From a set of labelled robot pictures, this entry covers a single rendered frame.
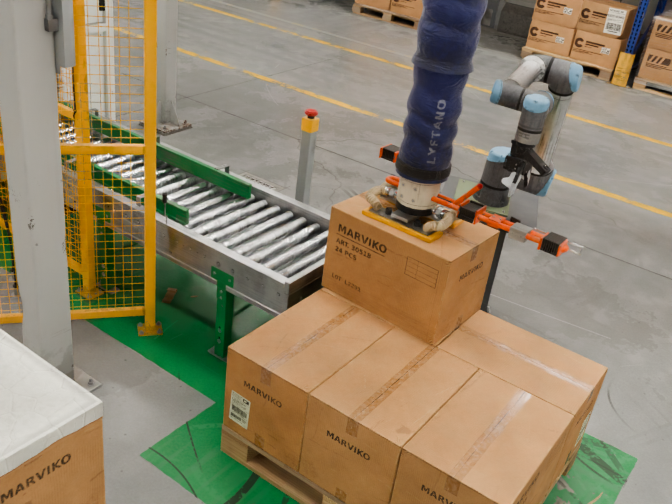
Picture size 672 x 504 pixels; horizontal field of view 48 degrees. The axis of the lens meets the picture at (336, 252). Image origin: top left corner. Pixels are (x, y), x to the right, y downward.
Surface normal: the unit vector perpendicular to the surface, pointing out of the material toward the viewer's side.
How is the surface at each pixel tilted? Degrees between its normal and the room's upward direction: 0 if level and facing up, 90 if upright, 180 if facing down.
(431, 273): 90
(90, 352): 0
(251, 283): 90
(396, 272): 90
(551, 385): 0
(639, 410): 0
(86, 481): 90
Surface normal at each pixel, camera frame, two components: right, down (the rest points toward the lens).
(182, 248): -0.58, 0.33
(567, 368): 0.12, -0.87
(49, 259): 0.81, 0.37
